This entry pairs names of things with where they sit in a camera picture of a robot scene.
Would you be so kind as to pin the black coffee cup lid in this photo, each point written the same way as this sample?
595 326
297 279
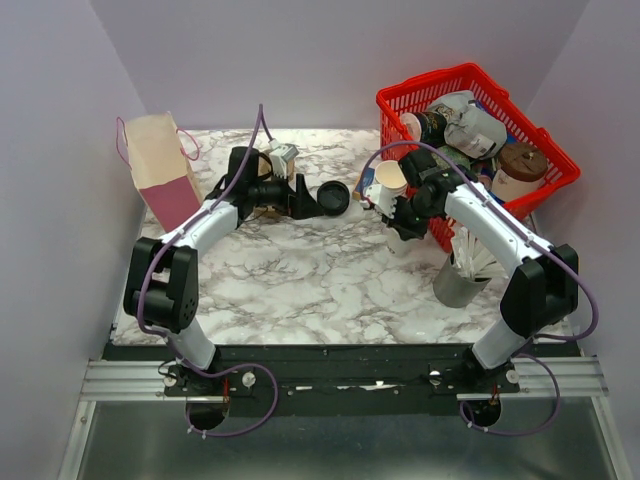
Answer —
333 197

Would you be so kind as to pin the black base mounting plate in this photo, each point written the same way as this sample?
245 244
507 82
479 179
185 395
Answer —
249 376

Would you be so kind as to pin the grey white plastic bag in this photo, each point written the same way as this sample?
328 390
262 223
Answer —
469 128

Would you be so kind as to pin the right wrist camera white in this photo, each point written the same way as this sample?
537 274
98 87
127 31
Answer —
381 199

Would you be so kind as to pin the white paper cup stack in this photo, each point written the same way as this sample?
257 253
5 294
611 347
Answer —
389 174

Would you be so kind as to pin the white wrapped straws bundle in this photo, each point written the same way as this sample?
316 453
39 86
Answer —
471 259

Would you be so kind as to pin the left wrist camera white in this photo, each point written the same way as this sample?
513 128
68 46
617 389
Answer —
282 157

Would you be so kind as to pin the dark noodle cup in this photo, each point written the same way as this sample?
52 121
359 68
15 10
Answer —
425 127

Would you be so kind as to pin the blue orange sponge pack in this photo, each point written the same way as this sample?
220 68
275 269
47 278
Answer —
365 179

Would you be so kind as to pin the brown lid tub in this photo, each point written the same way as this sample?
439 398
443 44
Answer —
521 169

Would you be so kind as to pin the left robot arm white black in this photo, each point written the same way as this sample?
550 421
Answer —
162 287

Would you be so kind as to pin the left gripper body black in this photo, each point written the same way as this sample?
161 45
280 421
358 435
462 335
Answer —
272 193

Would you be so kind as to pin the cardboard cup carrier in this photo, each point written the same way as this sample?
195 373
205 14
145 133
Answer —
265 174

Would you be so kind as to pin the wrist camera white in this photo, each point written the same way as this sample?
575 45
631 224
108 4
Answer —
282 157
381 199

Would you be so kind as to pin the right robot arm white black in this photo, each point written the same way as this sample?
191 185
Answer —
542 288

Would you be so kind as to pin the grey metal straw holder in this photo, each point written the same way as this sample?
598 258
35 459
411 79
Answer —
452 289

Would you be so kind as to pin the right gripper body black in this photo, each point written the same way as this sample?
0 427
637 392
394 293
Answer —
411 216

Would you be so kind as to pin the aluminium rail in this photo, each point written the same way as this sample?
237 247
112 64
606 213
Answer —
141 381

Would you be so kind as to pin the pink paper bag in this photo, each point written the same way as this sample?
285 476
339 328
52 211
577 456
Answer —
160 167

